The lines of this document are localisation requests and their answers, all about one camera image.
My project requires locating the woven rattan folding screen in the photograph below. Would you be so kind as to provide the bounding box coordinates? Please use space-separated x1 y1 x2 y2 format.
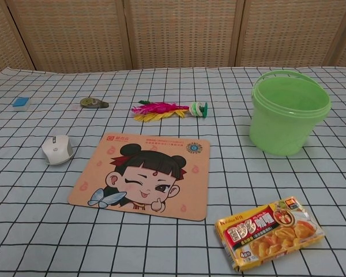
0 0 346 73

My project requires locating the green plastic bucket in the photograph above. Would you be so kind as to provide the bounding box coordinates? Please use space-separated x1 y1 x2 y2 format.
249 70 332 156

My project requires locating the pink yellow feather shuttlecock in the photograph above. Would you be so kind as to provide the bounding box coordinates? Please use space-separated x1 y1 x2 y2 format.
131 100 209 122

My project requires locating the white computer mouse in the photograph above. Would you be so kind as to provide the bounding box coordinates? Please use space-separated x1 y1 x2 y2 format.
41 134 74 166

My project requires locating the olive correction tape dispenser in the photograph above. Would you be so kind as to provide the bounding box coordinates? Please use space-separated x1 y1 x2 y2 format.
80 98 110 110

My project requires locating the yellow curry box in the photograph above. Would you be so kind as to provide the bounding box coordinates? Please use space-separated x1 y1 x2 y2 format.
215 196 326 265

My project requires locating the cartoon girl mouse pad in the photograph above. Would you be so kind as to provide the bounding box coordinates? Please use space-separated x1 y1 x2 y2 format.
67 132 211 222

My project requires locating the blue white eraser block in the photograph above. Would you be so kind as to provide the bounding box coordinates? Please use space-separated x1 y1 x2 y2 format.
12 97 32 112

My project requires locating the blue grid tablecloth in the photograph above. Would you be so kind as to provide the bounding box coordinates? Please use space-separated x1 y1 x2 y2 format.
0 65 346 277

